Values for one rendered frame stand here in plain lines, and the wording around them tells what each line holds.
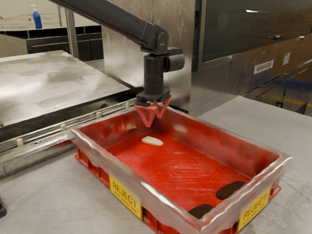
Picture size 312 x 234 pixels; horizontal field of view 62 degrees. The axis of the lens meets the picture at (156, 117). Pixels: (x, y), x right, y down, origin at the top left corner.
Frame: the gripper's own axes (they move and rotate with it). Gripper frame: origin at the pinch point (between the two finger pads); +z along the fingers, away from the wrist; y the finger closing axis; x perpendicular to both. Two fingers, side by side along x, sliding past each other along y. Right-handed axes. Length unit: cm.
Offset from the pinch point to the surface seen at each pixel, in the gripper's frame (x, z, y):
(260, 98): -22, 17, 89
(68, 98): 40.3, 0.7, 3.7
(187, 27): -1.1, -25.9, 21.8
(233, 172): -26.5, 8.1, -4.4
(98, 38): 155, 1, 159
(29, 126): 47.1, 8.3, -10.7
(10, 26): 355, -2, 196
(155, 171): -7.9, 8.1, -13.5
